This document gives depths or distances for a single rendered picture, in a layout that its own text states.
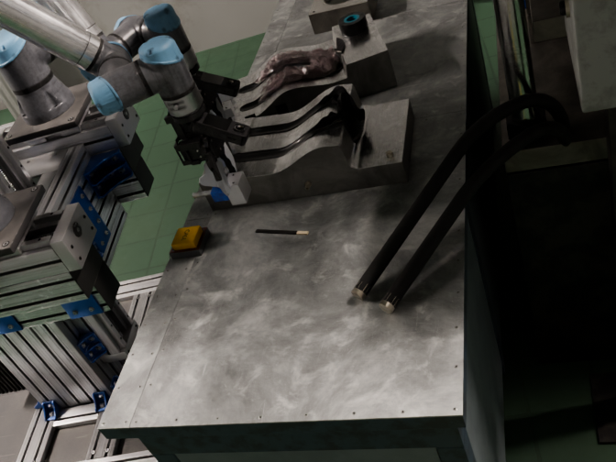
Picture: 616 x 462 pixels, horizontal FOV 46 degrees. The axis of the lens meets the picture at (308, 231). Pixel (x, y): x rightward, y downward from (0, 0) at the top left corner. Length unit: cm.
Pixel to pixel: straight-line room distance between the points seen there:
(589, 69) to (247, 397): 81
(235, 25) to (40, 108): 278
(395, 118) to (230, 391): 78
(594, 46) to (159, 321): 101
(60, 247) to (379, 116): 81
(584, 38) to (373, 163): 62
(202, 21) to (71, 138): 273
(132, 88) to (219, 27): 331
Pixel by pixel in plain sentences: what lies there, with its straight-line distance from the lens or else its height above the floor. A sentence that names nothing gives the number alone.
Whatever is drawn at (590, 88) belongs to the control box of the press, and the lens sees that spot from 127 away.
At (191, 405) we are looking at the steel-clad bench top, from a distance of 142.
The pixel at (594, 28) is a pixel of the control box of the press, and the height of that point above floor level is 122.
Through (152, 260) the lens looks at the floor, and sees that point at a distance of 320.
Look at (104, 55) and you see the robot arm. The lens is 157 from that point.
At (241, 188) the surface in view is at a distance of 160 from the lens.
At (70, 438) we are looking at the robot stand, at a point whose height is 21.
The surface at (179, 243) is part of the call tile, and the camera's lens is 172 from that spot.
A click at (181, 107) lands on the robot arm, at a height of 117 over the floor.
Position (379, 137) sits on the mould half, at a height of 86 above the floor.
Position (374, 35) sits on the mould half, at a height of 91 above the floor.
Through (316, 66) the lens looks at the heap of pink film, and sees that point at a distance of 205.
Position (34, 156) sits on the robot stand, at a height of 95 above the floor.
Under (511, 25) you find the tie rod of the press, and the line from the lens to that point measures 159.
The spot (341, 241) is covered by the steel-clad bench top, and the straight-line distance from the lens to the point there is 157.
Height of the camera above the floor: 181
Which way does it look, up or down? 38 degrees down
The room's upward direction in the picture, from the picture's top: 23 degrees counter-clockwise
